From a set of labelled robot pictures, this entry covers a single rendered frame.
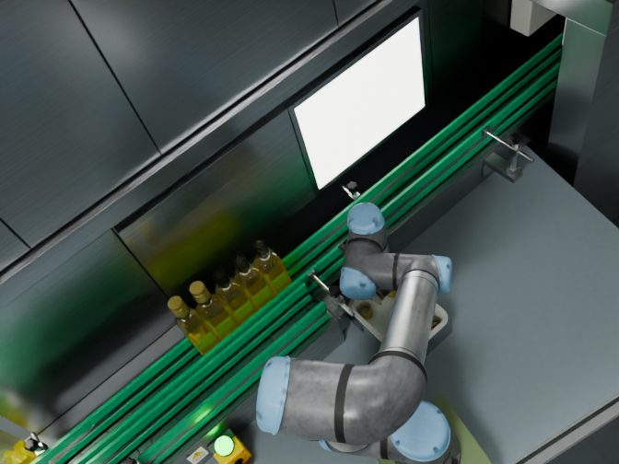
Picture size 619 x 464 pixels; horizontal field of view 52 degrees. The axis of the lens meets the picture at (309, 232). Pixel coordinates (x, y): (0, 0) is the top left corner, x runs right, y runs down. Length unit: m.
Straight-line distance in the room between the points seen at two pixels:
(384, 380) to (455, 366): 0.77
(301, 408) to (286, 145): 0.77
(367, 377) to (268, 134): 0.73
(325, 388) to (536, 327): 0.92
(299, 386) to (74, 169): 0.63
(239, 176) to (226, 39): 0.33
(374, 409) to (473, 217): 1.09
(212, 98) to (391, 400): 0.75
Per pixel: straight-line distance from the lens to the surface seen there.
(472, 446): 1.56
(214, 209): 1.53
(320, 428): 0.96
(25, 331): 1.54
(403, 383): 0.97
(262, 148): 1.51
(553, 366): 1.73
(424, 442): 1.34
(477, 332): 1.76
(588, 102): 1.88
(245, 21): 1.36
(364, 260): 1.29
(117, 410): 1.71
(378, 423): 0.95
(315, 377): 0.96
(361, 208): 1.33
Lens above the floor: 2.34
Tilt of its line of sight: 54 degrees down
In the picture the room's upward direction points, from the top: 20 degrees counter-clockwise
